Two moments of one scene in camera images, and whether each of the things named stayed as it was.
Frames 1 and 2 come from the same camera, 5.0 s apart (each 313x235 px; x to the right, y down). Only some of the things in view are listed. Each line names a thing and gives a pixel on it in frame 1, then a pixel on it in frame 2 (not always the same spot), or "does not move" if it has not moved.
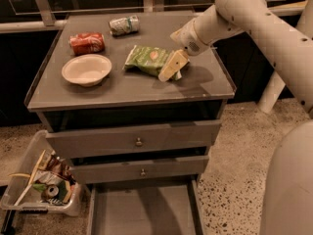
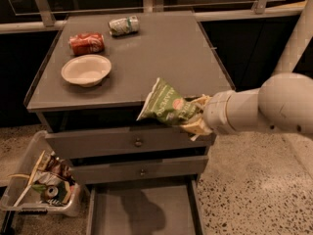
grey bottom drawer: [145, 208] does not move
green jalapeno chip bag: [149, 60] -> [165, 105]
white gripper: [188, 40] -> [217, 114]
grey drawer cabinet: [135, 116] does not move
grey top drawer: [65, 144] does not move
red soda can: [86, 42] does not move
